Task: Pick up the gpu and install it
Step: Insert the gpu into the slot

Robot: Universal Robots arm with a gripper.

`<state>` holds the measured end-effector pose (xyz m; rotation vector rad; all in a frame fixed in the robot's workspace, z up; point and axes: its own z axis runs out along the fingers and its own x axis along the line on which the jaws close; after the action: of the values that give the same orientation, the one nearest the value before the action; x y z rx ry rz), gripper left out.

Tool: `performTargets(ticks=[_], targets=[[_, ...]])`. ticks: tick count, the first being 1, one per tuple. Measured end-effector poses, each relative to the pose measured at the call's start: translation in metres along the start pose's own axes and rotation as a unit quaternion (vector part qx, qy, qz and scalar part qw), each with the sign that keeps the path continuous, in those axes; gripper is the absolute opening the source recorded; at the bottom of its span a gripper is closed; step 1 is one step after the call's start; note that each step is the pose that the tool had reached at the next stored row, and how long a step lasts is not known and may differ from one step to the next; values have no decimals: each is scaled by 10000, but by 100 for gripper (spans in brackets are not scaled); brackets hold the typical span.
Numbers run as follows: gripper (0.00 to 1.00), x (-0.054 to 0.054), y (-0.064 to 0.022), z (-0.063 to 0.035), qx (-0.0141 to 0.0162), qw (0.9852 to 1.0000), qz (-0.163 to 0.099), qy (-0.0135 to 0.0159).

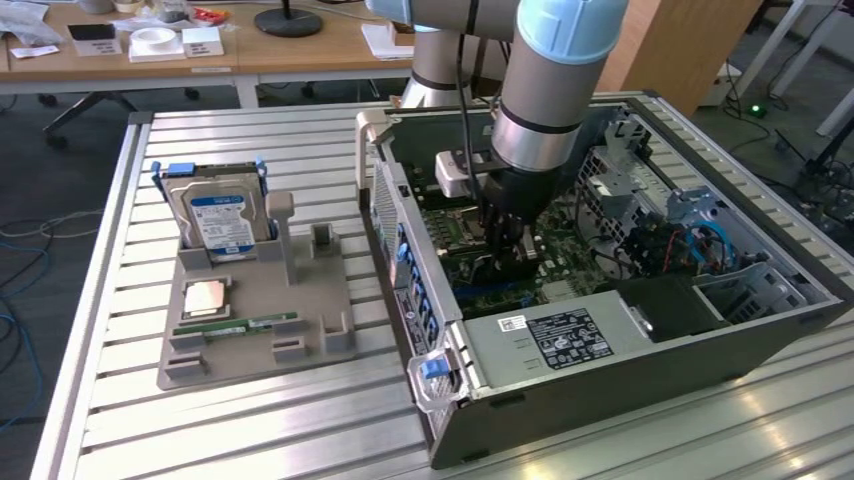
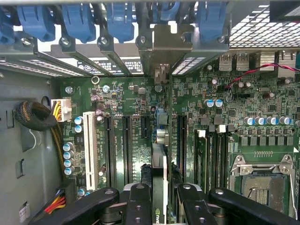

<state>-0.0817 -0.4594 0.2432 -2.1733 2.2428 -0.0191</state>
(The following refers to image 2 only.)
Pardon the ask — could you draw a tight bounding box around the open grey PC case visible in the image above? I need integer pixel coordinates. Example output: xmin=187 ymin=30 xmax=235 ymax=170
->
xmin=0 ymin=0 xmax=300 ymax=225

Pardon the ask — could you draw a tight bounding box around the blue slot retention clip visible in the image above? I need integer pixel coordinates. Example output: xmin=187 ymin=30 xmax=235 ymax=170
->
xmin=61 ymin=3 xmax=97 ymax=44
xmin=151 ymin=1 xmax=181 ymax=22
xmin=196 ymin=1 xmax=228 ymax=43
xmin=16 ymin=4 xmax=56 ymax=43
xmin=0 ymin=7 xmax=16 ymax=45
xmin=105 ymin=2 xmax=136 ymax=44

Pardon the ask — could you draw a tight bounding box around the silver USB port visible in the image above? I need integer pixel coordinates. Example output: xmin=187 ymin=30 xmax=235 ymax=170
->
xmin=235 ymin=53 xmax=250 ymax=72
xmin=218 ymin=53 xmax=233 ymax=72

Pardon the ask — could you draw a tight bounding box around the silver rear port housing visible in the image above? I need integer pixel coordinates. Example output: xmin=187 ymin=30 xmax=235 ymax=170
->
xmin=277 ymin=50 xmax=297 ymax=79
xmin=259 ymin=51 xmax=277 ymax=71

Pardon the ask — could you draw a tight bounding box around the RAM slot with white latch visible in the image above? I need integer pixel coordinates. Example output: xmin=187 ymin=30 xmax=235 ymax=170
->
xmin=217 ymin=125 xmax=227 ymax=188

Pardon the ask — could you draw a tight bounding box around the RAM slot with black latch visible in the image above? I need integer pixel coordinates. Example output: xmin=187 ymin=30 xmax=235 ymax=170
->
xmin=208 ymin=125 xmax=218 ymax=188

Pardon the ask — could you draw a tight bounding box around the red and yellow wire bundle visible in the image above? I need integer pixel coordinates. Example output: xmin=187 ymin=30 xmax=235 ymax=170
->
xmin=44 ymin=188 xmax=67 ymax=214

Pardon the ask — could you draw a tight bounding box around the metal locking lever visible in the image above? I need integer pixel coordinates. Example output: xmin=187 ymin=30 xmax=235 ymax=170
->
xmin=289 ymin=164 xmax=299 ymax=220

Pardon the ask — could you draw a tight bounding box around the black braided cable bundle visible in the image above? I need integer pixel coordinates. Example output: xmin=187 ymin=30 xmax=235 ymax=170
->
xmin=13 ymin=100 xmax=67 ymax=181

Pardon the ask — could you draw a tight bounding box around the red and black twisted wire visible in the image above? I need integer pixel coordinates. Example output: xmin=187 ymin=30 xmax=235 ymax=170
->
xmin=224 ymin=62 xmax=300 ymax=90

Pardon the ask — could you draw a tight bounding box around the white expansion slot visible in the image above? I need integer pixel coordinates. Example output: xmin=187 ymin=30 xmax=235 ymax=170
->
xmin=83 ymin=111 xmax=98 ymax=191

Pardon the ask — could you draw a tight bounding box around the green motherboard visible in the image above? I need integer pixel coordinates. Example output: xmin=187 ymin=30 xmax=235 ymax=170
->
xmin=60 ymin=49 xmax=300 ymax=225

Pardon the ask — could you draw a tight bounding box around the CPU socket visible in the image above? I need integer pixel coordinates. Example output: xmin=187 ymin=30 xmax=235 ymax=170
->
xmin=228 ymin=154 xmax=300 ymax=221

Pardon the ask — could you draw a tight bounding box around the white power connector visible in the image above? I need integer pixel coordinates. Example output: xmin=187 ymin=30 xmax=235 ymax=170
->
xmin=50 ymin=98 xmax=72 ymax=122

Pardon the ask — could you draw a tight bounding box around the short black expansion slot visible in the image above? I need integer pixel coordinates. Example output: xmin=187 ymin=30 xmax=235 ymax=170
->
xmin=141 ymin=115 xmax=150 ymax=139

